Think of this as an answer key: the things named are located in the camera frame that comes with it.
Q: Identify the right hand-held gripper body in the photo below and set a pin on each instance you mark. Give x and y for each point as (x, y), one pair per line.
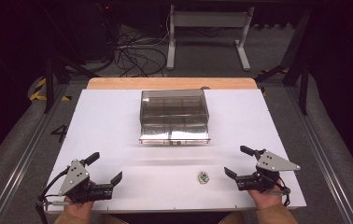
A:
(271, 163)

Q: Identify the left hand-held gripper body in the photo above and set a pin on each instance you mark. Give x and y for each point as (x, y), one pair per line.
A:
(73, 177)

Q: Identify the small green white ornament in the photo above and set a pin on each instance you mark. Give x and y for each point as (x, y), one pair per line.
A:
(202, 177)

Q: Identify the transparent plastic drawer box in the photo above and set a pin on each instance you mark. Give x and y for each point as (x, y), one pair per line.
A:
(174, 115)

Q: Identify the person's left hand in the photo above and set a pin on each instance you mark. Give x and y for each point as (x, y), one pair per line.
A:
(78, 210)

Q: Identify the person's right hand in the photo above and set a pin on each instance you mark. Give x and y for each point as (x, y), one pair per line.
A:
(266, 199)

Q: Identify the white table cover board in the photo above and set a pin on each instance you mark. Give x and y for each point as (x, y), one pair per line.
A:
(109, 124)

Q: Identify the black metal stand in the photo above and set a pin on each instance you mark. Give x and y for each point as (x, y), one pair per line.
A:
(302, 77)
(51, 84)

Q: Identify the yellow black hazard tape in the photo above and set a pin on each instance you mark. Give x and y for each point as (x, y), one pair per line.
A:
(38, 90)

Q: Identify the dark equipment cabinet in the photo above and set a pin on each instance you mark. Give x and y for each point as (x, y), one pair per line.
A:
(95, 29)

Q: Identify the aluminium floor rail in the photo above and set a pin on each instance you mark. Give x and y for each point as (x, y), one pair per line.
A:
(324, 161)
(19, 168)

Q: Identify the white metal stand frame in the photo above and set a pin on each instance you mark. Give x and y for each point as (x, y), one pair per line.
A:
(208, 19)

